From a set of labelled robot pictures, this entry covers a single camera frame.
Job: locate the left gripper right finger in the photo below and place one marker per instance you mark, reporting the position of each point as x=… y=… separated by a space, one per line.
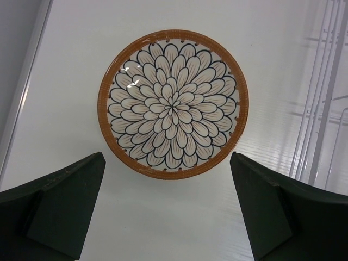
x=286 y=219

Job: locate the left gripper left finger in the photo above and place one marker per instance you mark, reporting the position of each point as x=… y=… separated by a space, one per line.
x=48 y=218

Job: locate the flower pattern plate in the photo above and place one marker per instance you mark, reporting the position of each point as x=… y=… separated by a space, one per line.
x=173 y=104

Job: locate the white wire dish rack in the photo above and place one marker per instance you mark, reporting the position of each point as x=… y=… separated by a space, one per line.
x=330 y=42

